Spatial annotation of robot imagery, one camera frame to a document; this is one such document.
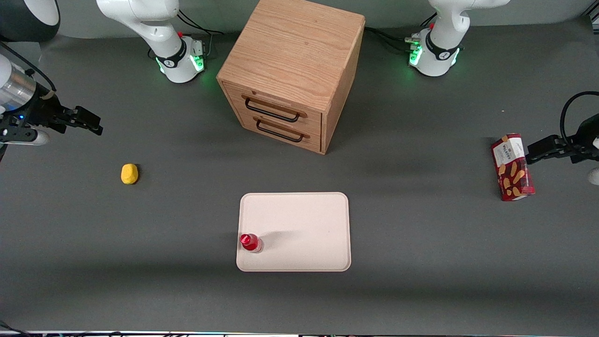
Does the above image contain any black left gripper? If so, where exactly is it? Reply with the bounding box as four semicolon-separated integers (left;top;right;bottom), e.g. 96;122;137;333
526;115;599;165

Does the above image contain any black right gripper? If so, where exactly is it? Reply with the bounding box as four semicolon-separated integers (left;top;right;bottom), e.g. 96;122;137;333
0;96;102;141

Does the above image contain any red coke bottle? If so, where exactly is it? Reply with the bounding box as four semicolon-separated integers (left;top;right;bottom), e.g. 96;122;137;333
240;233;263;254

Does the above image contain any white rectangular tray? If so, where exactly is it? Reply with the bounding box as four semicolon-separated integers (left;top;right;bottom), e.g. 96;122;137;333
236;192;351;272

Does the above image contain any red cookie box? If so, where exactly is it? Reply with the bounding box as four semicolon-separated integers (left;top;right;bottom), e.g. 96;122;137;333
490;133;536;202

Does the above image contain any wooden drawer cabinet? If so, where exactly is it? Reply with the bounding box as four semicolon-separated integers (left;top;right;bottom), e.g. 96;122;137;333
216;0;366;155

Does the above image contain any wooden drawer front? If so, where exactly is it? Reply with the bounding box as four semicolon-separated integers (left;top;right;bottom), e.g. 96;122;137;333
223;82;323;136
238;112;322;154

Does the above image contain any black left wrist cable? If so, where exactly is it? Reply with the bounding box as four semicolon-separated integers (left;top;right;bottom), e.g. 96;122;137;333
560;91;599;146

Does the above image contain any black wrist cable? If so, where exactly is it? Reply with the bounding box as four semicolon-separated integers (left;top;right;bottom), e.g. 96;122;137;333
560;91;599;146
0;42;57;92

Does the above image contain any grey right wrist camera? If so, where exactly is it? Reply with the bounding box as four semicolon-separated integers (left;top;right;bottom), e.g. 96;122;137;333
0;129;50;146

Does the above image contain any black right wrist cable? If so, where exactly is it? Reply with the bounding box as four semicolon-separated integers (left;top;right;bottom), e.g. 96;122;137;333
0;42;57;92

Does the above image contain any black base cable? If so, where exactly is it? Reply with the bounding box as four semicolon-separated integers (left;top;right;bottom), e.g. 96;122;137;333
364;13;438;53
177;9;225;59

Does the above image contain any black metal drawer handle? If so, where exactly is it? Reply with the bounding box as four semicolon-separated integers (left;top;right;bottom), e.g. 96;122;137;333
241;94;308;123
253;117;310;143

